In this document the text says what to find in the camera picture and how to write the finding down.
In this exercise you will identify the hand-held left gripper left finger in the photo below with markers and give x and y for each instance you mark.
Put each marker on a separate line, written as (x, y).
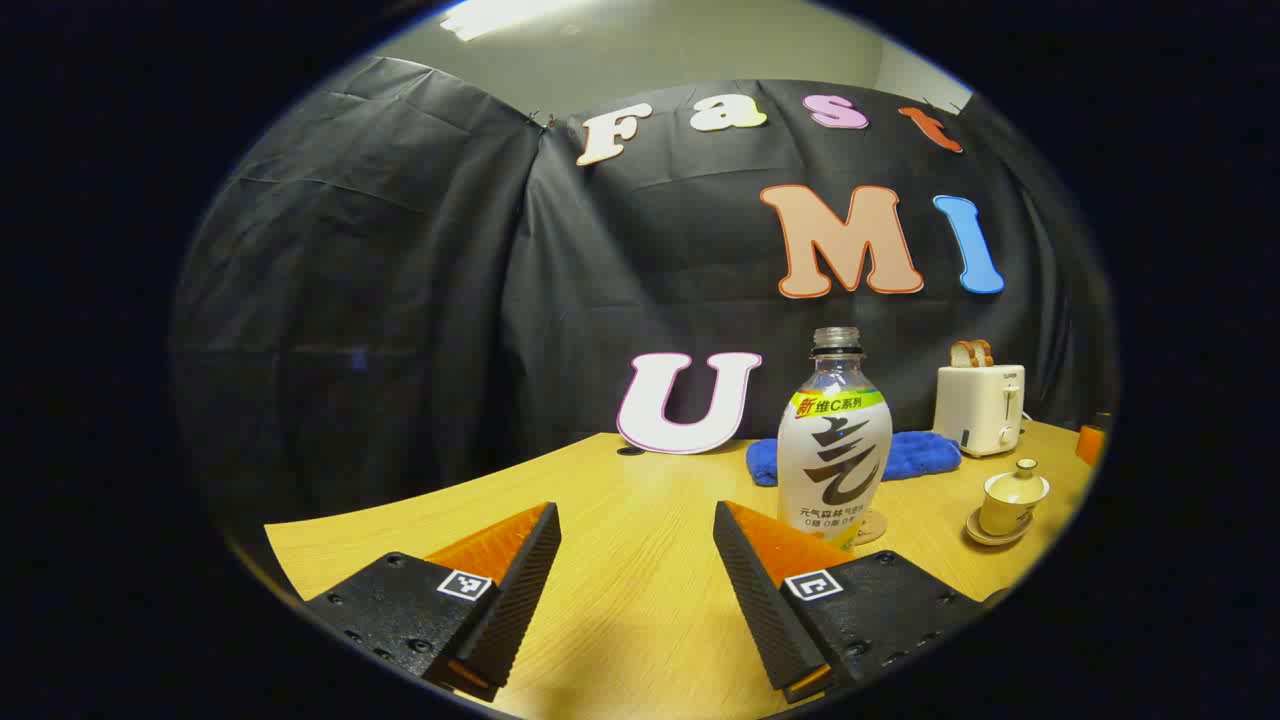
(520, 590)

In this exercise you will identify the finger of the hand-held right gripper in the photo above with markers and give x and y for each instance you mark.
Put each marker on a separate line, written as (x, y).
(1090, 443)

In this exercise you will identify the cream ceramic saucer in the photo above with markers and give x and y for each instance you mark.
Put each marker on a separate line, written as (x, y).
(985, 535)

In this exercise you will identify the clear white-labelled water bottle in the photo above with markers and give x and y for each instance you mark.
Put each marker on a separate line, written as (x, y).
(835, 450)

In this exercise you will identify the blue towel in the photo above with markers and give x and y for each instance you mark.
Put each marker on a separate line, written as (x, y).
(920, 455)

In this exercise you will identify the cream ceramic teacup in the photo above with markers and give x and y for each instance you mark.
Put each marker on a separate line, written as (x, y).
(1005, 517)

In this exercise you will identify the toast bread slice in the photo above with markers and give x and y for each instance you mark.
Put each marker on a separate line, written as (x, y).
(960, 354)
(982, 352)

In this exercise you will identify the round cork coaster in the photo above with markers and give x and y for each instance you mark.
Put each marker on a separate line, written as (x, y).
(874, 528)

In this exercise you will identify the cream toaster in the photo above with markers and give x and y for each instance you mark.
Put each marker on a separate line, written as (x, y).
(975, 410)

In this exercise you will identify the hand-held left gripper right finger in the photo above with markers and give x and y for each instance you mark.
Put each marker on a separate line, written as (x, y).
(760, 600)

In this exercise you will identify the black backdrop cloth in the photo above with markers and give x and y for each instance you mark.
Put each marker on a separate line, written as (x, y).
(400, 300)

